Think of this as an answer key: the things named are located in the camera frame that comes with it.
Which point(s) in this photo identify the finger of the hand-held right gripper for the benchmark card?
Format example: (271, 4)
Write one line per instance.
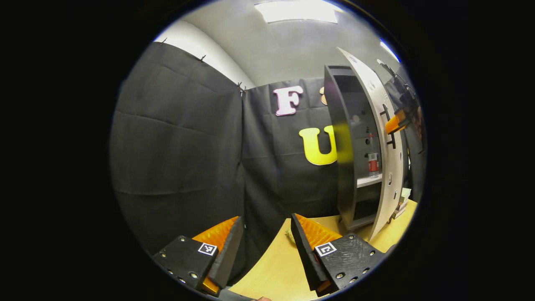
(395, 123)

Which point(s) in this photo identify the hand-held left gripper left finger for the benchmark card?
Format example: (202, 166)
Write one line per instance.
(230, 251)

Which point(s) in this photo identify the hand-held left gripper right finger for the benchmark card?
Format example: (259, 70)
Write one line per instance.
(305, 255)

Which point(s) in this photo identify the clear bottle red label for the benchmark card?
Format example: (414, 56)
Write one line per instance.
(373, 165)

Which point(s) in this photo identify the beige cabinet door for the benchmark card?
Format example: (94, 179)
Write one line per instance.
(395, 175)

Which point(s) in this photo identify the dark grey cabinet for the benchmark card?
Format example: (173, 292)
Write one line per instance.
(345, 188)

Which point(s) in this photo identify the white cabinet shelf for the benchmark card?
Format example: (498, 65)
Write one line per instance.
(368, 181)

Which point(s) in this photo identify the narrow ceiling light panel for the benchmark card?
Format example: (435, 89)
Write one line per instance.
(389, 50)

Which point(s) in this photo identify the black backdrop cloth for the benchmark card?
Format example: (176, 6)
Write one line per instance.
(175, 146)

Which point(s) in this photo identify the large ceiling light panel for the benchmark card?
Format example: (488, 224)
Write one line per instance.
(296, 10)

